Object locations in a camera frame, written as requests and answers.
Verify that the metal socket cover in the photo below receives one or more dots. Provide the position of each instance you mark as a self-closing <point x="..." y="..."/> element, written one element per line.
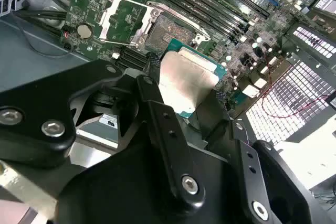
<point x="104" y="24"/>

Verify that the CPU with silver lid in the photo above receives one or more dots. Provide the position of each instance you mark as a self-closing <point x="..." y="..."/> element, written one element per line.
<point x="183" y="82"/>

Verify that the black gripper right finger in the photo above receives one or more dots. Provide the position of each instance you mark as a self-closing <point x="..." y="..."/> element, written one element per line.
<point x="278" y="182"/>

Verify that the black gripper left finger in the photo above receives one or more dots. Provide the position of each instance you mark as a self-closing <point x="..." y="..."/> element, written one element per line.
<point x="31" y="119"/>

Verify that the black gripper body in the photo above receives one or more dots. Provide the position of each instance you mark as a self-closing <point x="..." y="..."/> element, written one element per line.
<point x="126" y="187"/>

